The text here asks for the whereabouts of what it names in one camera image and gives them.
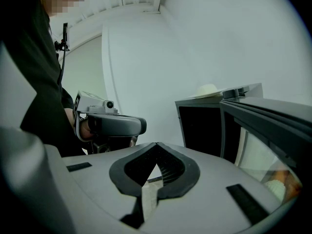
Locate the black cable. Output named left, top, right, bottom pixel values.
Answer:
left=57, top=49, right=68, bottom=87

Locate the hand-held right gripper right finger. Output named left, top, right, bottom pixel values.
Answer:
left=138, top=142, right=281, bottom=234

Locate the small gray gripper camera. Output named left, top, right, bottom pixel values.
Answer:
left=88, top=99, right=119, bottom=115

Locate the person's left hand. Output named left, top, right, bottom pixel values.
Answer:
left=79, top=119, right=95, bottom=140

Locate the cream domed dish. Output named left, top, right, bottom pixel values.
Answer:
left=188, top=83, right=227, bottom=99

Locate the white ridged food item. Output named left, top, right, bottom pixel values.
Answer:
left=264, top=179, right=286, bottom=202

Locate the person's left forearm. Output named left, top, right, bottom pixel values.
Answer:
left=63, top=107, right=75, bottom=129

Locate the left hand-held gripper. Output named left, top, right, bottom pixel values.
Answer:
left=72, top=90, right=147, bottom=155

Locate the orange food item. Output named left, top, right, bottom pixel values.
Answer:
left=274, top=169, right=303, bottom=201

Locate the person's black shirt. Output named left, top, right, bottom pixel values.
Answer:
left=0, top=0, right=85, bottom=158

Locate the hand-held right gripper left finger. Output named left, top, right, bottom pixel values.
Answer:
left=60, top=142, right=157, bottom=234

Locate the black clip-on device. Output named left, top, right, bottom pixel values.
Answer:
left=54, top=22, right=71, bottom=52

